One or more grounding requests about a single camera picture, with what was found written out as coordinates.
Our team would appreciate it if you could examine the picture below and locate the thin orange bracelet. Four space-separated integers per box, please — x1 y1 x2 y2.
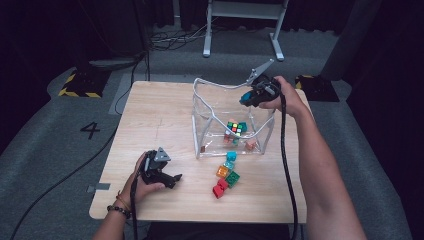
115 189 132 211

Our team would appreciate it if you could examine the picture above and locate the hand-held gripper cable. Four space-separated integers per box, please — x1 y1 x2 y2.
279 89 300 240
129 154 151 240

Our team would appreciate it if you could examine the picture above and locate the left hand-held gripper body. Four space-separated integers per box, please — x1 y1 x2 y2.
139 146 172 185

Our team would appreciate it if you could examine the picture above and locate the orange translucent building block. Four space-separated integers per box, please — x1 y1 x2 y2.
215 165 230 179

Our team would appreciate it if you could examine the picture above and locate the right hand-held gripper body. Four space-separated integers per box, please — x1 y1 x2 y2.
246 58 283 108

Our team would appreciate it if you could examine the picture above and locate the white metal stand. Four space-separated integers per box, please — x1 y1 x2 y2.
202 0 290 62

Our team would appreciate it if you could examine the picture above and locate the bundle of floor cables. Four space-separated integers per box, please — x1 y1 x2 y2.
148 19 214 51

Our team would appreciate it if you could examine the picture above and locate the black stand pole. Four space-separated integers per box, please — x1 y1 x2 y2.
133 0 151 81

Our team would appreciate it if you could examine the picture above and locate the black yellow striped floor pad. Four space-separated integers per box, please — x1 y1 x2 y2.
294 74 340 103
58 68 111 99

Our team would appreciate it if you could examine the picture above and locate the person's left hand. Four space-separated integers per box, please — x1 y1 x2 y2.
119 151 167 206

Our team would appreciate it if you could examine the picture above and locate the right hand-held gripper cable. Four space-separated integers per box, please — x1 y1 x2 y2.
279 89 300 240

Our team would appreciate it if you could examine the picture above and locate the left hand-held gripper cable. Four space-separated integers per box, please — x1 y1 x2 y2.
129 154 151 240

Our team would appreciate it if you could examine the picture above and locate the black floor cable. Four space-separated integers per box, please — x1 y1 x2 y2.
9 128 118 240
114 53 148 116

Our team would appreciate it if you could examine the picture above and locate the grey tape piece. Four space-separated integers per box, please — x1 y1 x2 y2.
87 182 112 194

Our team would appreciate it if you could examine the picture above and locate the black bead bracelet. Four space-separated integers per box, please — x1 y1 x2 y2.
106 203 132 218

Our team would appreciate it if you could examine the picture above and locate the grey stand base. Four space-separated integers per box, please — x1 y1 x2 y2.
88 58 139 71

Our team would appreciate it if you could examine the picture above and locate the colourful puzzle cube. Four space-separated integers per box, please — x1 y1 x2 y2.
223 120 245 147

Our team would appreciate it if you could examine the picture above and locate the grey pillar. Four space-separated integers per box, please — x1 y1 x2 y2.
319 0 383 81

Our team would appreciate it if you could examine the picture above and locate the transparent plastic bag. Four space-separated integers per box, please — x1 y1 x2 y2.
191 77 278 160

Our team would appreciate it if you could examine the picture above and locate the person's right hand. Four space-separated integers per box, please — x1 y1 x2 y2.
258 75 313 119

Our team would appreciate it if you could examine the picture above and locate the green building block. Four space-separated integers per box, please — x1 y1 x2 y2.
225 171 241 188

